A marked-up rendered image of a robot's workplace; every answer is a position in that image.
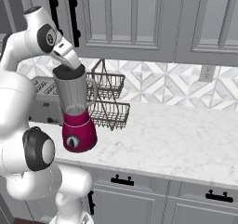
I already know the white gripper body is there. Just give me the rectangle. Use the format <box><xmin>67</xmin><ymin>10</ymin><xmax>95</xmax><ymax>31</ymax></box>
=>
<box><xmin>58</xmin><ymin>48</ymin><xmax>83</xmax><ymax>71</ymax></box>

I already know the black blender lid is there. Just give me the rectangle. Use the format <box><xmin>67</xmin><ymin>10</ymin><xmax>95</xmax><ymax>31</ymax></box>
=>
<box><xmin>52</xmin><ymin>63</ymin><xmax>86</xmax><ymax>81</ymax></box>

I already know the crimson blender with grey jar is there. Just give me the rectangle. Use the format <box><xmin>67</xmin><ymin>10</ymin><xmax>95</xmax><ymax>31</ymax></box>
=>
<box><xmin>51</xmin><ymin>69</ymin><xmax>99</xmax><ymax>154</ymax></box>

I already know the grey toaster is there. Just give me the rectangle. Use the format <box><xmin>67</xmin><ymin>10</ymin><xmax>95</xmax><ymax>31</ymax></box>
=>
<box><xmin>28</xmin><ymin>75</ymin><xmax>65</xmax><ymax>127</ymax></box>

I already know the grey drawer front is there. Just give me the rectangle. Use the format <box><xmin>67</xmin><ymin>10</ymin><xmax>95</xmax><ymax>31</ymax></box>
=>
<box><xmin>168</xmin><ymin>178</ymin><xmax>238</xmax><ymax>211</ymax></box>
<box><xmin>83</xmin><ymin>166</ymin><xmax>172</xmax><ymax>201</ymax></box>

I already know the grey base cupboard door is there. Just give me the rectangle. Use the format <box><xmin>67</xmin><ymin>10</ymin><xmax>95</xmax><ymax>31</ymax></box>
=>
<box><xmin>83</xmin><ymin>188</ymin><xmax>170</xmax><ymax>224</ymax></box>
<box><xmin>163</xmin><ymin>197</ymin><xmax>238</xmax><ymax>224</ymax></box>

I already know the black wall cupboard handle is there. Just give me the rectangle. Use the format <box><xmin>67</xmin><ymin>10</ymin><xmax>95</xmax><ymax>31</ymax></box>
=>
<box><xmin>46</xmin><ymin>0</ymin><xmax>65</xmax><ymax>37</ymax></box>
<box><xmin>67</xmin><ymin>0</ymin><xmax>82</xmax><ymax>48</ymax></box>

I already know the two-tier wire basket stand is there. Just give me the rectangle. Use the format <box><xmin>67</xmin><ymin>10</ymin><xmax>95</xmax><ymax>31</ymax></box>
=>
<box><xmin>86</xmin><ymin>58</ymin><xmax>131</xmax><ymax>132</ymax></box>

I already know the black drawer handle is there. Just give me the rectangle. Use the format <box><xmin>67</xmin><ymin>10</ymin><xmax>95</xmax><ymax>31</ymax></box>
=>
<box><xmin>205</xmin><ymin>189</ymin><xmax>234</xmax><ymax>204</ymax></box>
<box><xmin>110</xmin><ymin>174</ymin><xmax>136</xmax><ymax>187</ymax></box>

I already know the white wall socket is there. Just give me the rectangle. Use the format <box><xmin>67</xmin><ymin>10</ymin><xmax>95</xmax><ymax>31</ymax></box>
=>
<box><xmin>198</xmin><ymin>64</ymin><xmax>217</xmax><ymax>83</ymax></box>

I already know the black base cupboard handle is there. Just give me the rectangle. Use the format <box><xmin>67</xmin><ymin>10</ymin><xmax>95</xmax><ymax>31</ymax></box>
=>
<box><xmin>87</xmin><ymin>190</ymin><xmax>96</xmax><ymax>216</ymax></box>

